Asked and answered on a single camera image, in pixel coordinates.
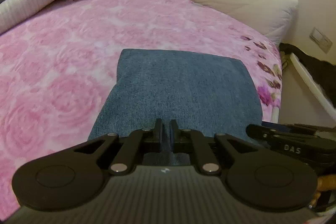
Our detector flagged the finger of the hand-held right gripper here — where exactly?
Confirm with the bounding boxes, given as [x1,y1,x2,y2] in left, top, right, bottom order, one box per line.
[262,122,336,133]
[246,124,336,145]

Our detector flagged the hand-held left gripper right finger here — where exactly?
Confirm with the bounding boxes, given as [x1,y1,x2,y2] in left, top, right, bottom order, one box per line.
[169,119,263,175]

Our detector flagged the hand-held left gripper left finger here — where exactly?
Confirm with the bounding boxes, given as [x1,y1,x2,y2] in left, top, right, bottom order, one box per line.
[73,118,165,175]

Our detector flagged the blue denim jeans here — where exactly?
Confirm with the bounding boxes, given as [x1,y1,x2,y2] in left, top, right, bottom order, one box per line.
[88,49,264,165]

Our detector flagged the white laundry basket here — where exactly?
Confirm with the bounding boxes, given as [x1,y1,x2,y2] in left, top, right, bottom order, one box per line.
[289,53,336,121]

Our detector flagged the black clothes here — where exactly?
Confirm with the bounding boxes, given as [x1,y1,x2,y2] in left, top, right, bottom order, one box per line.
[280,43,336,106]

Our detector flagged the person's right hand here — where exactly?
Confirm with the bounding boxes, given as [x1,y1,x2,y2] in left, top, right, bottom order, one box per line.
[312,175,336,207]

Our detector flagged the pink floral blanket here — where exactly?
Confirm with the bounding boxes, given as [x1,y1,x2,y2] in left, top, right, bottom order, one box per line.
[0,0,284,219]

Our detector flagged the wall switch and socket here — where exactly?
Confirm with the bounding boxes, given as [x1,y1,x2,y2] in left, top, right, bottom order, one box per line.
[322,35,334,54]

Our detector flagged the beige wall switch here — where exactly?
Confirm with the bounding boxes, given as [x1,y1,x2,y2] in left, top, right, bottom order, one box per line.
[310,27,325,43]

